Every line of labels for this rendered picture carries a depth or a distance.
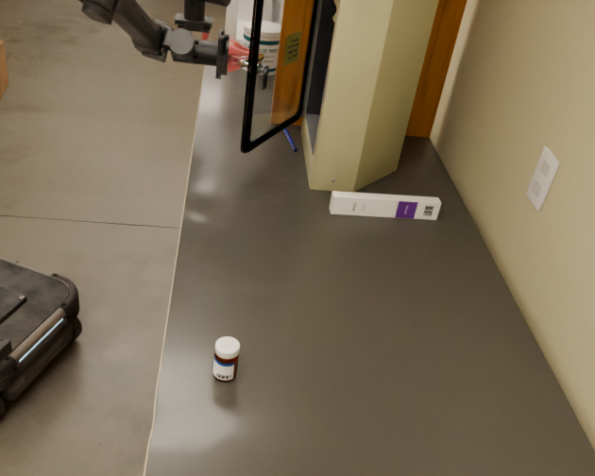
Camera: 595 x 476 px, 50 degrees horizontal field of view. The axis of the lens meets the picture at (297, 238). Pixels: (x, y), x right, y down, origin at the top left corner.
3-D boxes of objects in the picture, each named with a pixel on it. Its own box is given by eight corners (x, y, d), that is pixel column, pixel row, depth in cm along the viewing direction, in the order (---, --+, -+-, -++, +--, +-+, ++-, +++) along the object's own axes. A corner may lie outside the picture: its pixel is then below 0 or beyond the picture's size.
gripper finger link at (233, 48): (260, 50, 150) (220, 45, 149) (257, 78, 154) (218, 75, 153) (260, 41, 156) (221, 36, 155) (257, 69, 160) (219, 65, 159)
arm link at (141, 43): (89, -54, 111) (73, 7, 112) (120, -45, 111) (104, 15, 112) (150, 18, 154) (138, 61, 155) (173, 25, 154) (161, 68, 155)
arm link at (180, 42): (151, 20, 153) (142, 55, 153) (145, 8, 142) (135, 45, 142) (200, 36, 155) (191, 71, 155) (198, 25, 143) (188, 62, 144)
